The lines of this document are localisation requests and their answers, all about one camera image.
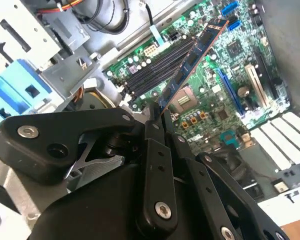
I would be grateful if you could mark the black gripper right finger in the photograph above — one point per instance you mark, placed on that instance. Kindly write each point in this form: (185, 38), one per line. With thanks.
(230, 200)

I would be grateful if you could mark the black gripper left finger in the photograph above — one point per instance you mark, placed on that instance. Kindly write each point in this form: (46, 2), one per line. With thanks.
(157, 187)

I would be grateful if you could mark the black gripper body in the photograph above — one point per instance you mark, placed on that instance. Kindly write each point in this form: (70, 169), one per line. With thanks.
(102, 212)

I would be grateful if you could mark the RAM stick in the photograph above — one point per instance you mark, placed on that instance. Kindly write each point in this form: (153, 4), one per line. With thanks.
(192, 60)

